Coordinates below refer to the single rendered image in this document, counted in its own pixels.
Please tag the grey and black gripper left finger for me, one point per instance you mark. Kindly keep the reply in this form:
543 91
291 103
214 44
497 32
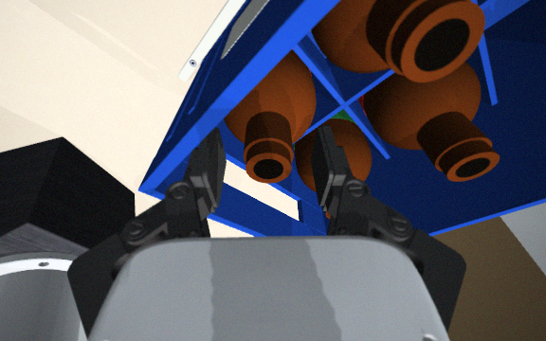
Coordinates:
181 214

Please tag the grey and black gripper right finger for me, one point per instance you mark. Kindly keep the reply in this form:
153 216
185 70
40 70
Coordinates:
355 212

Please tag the dark blue crate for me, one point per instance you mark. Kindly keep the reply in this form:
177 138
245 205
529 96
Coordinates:
511 58

